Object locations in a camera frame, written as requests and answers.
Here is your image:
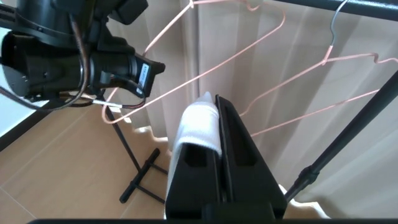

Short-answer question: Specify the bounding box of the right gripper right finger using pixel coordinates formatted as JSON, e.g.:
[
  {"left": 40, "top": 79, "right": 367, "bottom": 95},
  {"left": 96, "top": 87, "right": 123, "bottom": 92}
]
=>
[{"left": 215, "top": 94, "right": 288, "bottom": 219}]

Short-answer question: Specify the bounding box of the beige curtain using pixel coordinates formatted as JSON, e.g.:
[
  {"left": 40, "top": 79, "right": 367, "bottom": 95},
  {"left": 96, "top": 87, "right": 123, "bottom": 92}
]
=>
[{"left": 105, "top": 0, "right": 398, "bottom": 219}]

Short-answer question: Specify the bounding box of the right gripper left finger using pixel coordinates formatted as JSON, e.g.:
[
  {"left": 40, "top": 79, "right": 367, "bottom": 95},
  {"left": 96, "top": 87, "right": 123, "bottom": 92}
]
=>
[{"left": 164, "top": 141, "right": 225, "bottom": 220}]

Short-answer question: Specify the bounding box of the pink clothes hanger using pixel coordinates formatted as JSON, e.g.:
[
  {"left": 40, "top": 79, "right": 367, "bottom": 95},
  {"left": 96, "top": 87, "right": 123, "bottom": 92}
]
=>
[
  {"left": 101, "top": 0, "right": 287, "bottom": 126},
  {"left": 239, "top": 0, "right": 398, "bottom": 138}
]

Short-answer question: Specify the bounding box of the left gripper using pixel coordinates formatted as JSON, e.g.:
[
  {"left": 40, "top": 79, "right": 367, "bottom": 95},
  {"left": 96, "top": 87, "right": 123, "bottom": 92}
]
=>
[{"left": 0, "top": 30, "right": 167, "bottom": 101}]

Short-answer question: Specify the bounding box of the black clothes rack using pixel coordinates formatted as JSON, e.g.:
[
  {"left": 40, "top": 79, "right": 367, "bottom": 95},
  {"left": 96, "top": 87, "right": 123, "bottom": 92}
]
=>
[{"left": 103, "top": 0, "right": 398, "bottom": 205}]

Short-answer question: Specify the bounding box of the white garment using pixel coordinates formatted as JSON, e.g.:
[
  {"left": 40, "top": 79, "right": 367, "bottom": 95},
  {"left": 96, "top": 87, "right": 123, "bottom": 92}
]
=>
[{"left": 164, "top": 90, "right": 223, "bottom": 218}]

